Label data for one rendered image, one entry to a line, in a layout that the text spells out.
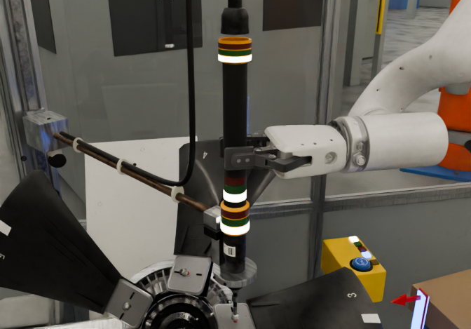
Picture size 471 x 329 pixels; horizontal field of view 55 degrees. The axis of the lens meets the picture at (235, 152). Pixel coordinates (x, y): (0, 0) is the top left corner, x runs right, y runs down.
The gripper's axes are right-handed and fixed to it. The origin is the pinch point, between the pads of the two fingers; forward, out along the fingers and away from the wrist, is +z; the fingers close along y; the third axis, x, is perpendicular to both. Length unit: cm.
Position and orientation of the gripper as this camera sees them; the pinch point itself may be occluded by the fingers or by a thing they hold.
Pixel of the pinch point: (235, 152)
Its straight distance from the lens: 65.0
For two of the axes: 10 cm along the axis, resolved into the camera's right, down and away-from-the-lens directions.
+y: -2.0, -3.6, 9.1
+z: -9.8, 0.7, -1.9
